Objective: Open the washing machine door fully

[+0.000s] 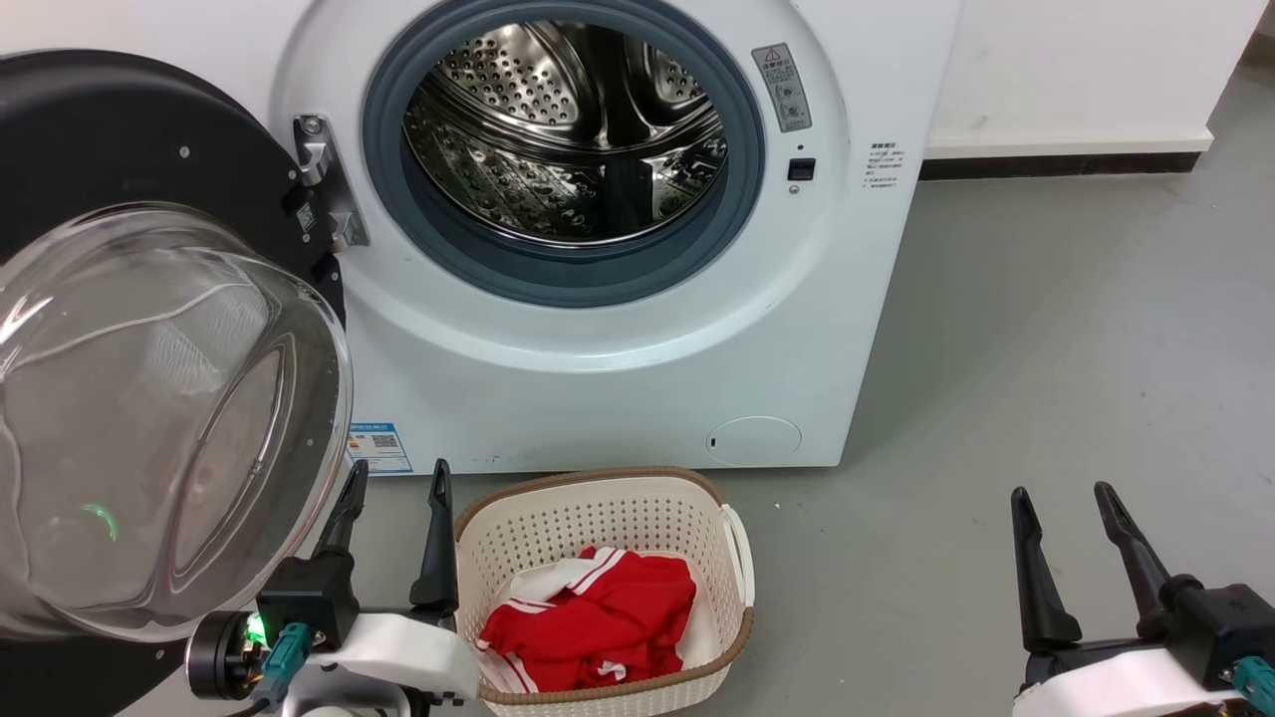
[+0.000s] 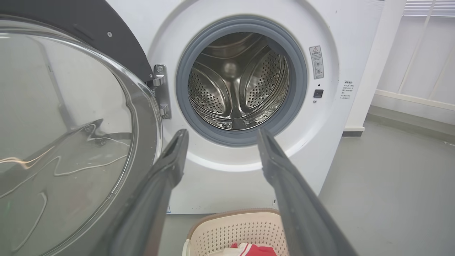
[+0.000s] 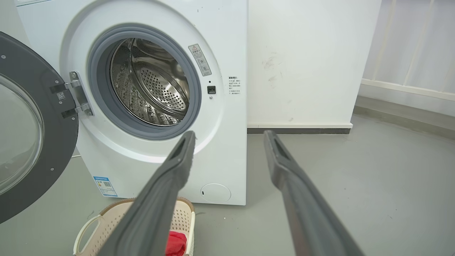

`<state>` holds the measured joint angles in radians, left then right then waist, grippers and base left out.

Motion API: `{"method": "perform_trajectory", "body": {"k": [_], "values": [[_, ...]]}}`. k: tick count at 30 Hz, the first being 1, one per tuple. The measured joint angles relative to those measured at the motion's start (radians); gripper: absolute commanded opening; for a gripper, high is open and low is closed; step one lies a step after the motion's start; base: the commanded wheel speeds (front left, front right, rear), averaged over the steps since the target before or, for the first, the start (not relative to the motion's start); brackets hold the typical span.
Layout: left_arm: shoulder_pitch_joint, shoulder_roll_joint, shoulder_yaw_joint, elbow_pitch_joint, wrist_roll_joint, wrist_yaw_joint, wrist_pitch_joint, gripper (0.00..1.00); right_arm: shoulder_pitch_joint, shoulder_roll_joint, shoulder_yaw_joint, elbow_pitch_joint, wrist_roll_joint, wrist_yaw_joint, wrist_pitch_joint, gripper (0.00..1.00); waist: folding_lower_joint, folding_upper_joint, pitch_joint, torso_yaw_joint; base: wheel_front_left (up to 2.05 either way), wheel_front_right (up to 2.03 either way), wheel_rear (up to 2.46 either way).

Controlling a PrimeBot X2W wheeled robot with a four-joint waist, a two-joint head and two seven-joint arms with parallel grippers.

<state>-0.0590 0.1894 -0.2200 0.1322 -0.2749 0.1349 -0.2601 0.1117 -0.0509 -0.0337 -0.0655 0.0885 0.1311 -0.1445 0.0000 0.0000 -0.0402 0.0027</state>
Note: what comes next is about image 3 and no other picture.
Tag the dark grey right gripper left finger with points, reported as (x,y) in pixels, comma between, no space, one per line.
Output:
(156,199)

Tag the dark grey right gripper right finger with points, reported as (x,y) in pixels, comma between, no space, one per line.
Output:
(305,206)

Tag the grey round washer door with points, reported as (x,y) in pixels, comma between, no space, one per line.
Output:
(53,149)

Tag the white washing machine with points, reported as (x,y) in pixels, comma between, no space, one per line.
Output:
(227,160)

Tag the black door latch socket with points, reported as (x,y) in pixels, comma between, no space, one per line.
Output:
(211,89)

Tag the metal door hinge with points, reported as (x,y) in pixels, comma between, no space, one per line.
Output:
(80,93)

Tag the beige perforated laundry basket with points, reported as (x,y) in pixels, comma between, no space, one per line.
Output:
(185,217)

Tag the red and white garment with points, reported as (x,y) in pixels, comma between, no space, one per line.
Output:
(176,243)

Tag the blue energy label sticker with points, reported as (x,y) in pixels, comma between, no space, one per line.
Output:
(105,186)

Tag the round white filter cover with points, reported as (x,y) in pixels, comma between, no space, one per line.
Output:
(215,193)

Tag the steel perforated drum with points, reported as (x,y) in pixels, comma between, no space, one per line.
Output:
(156,85)

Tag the small text sticker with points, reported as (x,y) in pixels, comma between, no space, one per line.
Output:
(234,85)

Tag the small QR code sticker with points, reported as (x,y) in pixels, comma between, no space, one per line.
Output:
(61,96)

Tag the grey warning sticker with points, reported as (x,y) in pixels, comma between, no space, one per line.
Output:
(200,59)

